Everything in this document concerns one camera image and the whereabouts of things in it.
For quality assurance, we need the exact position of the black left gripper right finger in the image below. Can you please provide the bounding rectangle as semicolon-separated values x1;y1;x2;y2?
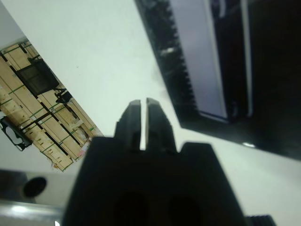
145;97;175;154

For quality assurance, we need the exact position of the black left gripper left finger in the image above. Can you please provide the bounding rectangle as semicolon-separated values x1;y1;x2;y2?
115;99;143;152

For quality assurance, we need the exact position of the black box lid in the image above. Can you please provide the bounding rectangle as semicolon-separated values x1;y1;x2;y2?
133;0;301;162

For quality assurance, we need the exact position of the wooden crate stack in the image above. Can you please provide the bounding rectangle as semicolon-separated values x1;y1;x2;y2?
0;40;106;174

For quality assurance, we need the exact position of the black office chair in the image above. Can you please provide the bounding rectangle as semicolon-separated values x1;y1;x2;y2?
14;57;72;105

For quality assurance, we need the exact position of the black framed fan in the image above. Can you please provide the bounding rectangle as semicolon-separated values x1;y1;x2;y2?
0;116;33;152

